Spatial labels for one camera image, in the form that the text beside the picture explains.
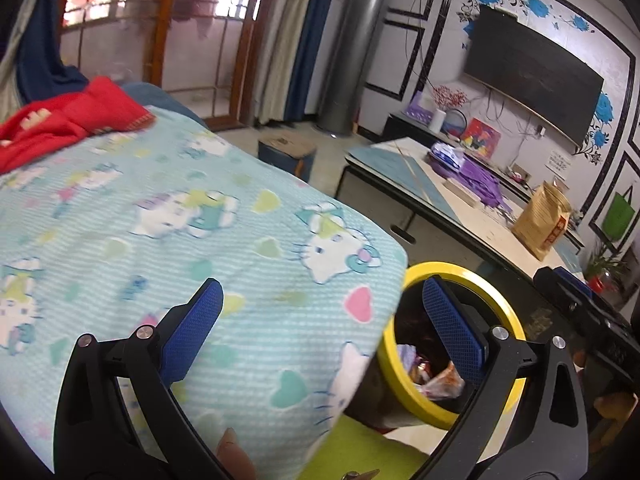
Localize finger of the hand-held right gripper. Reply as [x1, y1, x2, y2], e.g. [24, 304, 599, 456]
[533, 267, 581, 311]
[554, 266, 608, 306]

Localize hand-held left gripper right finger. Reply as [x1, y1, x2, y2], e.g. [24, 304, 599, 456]
[422, 276, 591, 480]

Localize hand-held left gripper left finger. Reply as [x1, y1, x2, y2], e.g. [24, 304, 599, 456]
[53, 277, 236, 480]

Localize black yellow-rimmed trash bin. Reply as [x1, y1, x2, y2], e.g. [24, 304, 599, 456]
[345, 261, 527, 431]

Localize person's right hand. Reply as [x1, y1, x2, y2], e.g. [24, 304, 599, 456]
[594, 391, 640, 456]

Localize person's left hand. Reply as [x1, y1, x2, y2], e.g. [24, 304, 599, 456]
[216, 427, 258, 480]

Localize potted plant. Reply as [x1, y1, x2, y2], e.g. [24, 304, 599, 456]
[582, 242, 631, 296]

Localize brown paper bag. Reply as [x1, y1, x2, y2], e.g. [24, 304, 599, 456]
[511, 181, 572, 262]

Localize green bag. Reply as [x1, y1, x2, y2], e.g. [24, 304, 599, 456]
[602, 187, 637, 241]

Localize white paper notice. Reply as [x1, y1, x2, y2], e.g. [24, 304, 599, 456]
[546, 150, 572, 178]

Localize purple bag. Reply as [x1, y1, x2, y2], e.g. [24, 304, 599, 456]
[429, 152, 516, 211]

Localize white power strip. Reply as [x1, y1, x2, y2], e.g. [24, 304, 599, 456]
[444, 180, 481, 206]

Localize person's green pants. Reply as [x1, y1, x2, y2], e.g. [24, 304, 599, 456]
[295, 415, 436, 480]

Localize colourful painting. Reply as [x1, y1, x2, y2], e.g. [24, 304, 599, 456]
[460, 117, 502, 156]

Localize cat print blanket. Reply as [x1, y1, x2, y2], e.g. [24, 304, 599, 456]
[0, 105, 408, 476]

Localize white blue snack packet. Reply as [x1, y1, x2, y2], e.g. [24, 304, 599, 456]
[431, 141, 468, 166]

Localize coffee table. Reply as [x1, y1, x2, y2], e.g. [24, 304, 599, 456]
[336, 137, 586, 281]

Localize round blue ornament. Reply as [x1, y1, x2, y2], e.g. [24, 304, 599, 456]
[442, 108, 471, 141]

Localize blue stool with brown top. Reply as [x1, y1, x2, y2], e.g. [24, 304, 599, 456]
[257, 132, 318, 183]

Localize purple box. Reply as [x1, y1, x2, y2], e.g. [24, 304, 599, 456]
[407, 91, 436, 123]

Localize blue grey sofa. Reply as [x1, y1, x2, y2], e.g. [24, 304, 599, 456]
[120, 82, 211, 131]

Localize red blanket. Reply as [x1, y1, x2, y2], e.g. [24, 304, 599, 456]
[0, 76, 156, 173]

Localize beige curtain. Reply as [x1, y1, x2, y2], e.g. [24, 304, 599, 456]
[0, 0, 56, 81]
[254, 0, 321, 126]

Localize grey floor air conditioner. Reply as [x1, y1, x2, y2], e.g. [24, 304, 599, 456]
[316, 0, 392, 137]

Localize blue curtain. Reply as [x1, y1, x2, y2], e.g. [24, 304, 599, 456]
[285, 0, 345, 123]
[12, 0, 93, 106]

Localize wooden glass sliding door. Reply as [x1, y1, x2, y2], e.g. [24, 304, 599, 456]
[57, 0, 273, 131]

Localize black wall television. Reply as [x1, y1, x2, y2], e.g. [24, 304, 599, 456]
[462, 4, 606, 147]

